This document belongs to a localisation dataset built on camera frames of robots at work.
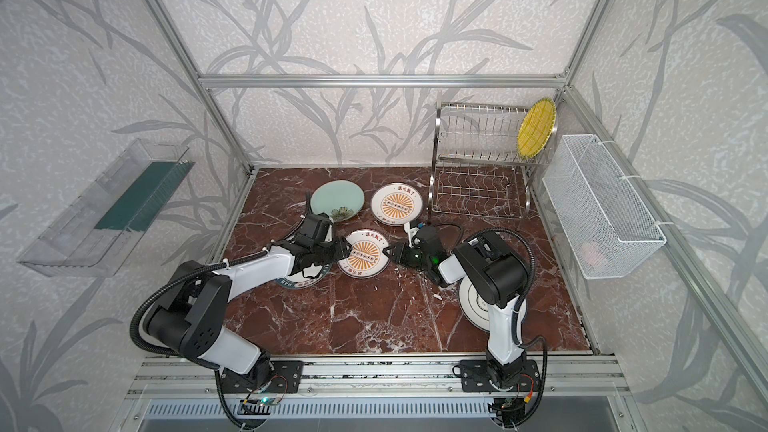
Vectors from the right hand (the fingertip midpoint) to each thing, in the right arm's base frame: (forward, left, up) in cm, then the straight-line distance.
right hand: (386, 244), depth 95 cm
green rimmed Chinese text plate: (-11, +26, -1) cm, 28 cm away
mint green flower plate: (+21, +18, -4) cm, 28 cm away
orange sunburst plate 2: (+18, -3, -3) cm, 18 cm away
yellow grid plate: (+21, -44, +30) cm, 57 cm away
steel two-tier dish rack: (+38, -37, -6) cm, 54 cm away
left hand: (0, +11, +3) cm, 11 cm away
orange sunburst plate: (-4, +6, -2) cm, 7 cm away
